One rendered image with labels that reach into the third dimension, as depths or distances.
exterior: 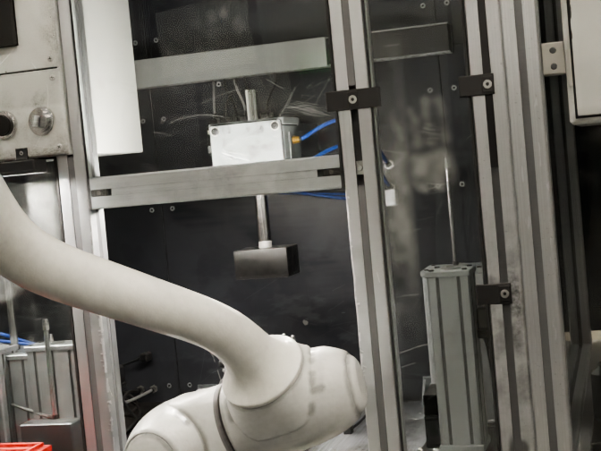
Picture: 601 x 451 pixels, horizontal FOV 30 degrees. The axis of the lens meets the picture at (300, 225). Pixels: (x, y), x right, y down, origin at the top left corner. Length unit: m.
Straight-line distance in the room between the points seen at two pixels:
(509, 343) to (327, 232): 0.56
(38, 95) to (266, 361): 0.58
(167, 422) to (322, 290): 0.69
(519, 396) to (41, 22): 0.83
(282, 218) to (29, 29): 0.58
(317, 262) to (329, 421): 0.70
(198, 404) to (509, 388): 0.41
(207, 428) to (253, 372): 0.11
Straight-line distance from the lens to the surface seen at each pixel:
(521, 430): 1.49
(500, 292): 1.45
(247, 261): 1.71
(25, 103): 1.64
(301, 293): 1.96
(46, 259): 1.18
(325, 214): 1.93
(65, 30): 1.63
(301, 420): 1.28
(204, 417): 1.33
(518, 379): 1.47
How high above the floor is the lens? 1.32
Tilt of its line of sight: 3 degrees down
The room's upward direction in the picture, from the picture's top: 5 degrees counter-clockwise
